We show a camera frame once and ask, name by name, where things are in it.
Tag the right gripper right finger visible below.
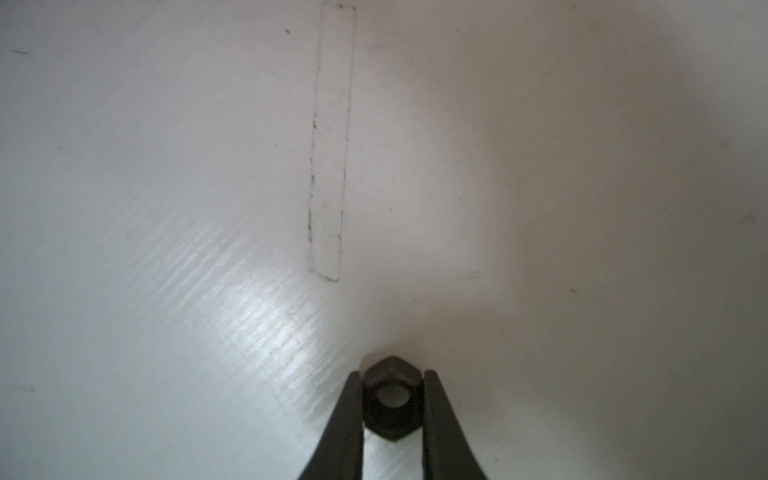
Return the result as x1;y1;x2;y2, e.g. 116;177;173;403
422;370;487;480

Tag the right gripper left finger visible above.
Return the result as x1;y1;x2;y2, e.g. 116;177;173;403
299;371;364;480

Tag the black nut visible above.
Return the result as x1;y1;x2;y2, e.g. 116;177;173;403
363;356;423;442

